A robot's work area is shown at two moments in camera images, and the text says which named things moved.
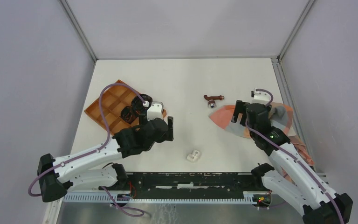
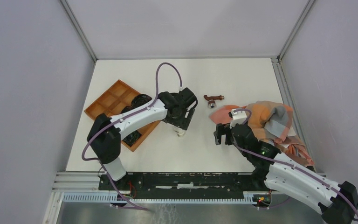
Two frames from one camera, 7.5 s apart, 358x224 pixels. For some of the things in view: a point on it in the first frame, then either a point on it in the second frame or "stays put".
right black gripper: (240, 108) -> (221, 129)
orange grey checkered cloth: (281, 118) stays put
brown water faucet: (211, 101) stays put
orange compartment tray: (117, 97) stays put
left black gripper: (168, 135) -> (182, 122)
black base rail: (163, 185) stays put
